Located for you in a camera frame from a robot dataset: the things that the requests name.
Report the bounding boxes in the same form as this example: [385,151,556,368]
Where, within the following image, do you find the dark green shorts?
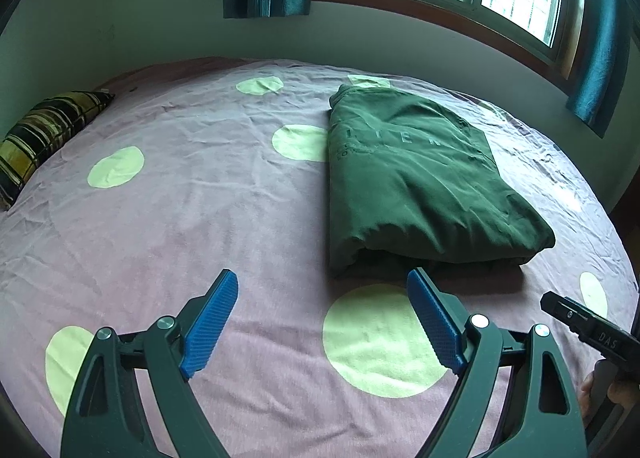
[328,85,555,274]

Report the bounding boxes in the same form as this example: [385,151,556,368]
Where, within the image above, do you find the person's right hand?
[577,370,639,424]

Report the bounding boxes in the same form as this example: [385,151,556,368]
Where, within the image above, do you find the teal curtain right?
[566,0,630,137]

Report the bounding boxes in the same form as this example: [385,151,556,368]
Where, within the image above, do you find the pink bedsheet with green dots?
[1,59,638,457]

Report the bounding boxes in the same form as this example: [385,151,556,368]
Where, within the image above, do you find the striped yellow black pillow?
[0,91,115,210]

